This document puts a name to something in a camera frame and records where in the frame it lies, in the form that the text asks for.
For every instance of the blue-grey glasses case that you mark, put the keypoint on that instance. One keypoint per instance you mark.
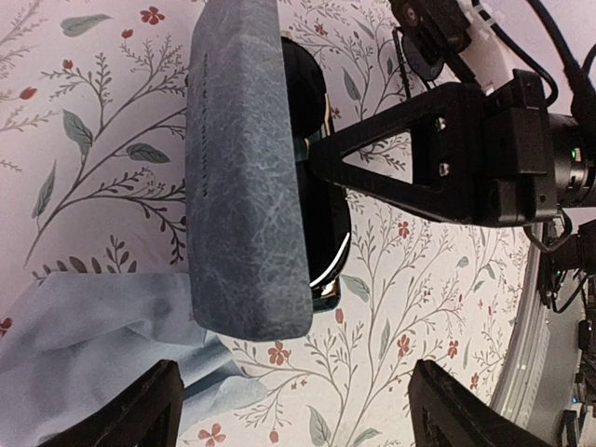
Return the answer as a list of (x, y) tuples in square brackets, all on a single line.
[(246, 249)]

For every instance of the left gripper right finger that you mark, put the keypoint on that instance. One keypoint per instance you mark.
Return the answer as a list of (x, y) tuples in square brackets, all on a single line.
[(445, 413)]

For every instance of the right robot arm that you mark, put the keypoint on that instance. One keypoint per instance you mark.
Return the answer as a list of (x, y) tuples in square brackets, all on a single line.
[(574, 163)]

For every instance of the front aluminium rail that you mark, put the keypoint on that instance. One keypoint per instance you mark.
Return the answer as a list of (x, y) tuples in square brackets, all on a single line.
[(518, 383)]

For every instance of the light blue cloth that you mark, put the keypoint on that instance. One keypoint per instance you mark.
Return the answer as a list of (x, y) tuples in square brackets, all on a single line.
[(74, 342)]

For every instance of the black aviator sunglasses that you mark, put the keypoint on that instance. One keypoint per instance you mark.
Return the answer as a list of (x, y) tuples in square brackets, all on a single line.
[(324, 209)]

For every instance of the thin black-framed glasses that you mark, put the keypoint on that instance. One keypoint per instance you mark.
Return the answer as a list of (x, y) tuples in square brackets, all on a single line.
[(409, 55)]

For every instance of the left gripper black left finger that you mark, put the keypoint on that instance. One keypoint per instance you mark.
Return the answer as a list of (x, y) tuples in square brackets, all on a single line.
[(146, 413)]

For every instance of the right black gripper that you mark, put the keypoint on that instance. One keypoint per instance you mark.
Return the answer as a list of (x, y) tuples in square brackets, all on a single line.
[(422, 155)]

